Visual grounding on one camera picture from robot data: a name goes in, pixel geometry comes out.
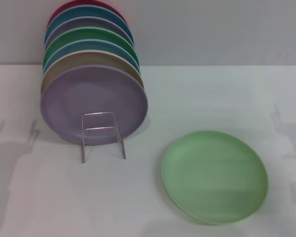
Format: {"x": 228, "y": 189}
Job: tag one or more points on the light green plate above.
{"x": 212, "y": 172}

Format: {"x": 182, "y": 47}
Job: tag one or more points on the lilac purple plate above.
{"x": 74, "y": 96}

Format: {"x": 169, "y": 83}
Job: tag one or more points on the beige plate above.
{"x": 76, "y": 60}

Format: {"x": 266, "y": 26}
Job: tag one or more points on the maroon plate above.
{"x": 54, "y": 12}

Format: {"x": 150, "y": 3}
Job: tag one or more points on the light blue plate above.
{"x": 88, "y": 45}

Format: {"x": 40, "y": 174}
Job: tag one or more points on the dark green plate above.
{"x": 88, "y": 34}

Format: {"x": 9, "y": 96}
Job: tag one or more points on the grey lavender plate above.
{"x": 88, "y": 23}

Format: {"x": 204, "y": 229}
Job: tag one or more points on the teal blue plate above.
{"x": 88, "y": 12}

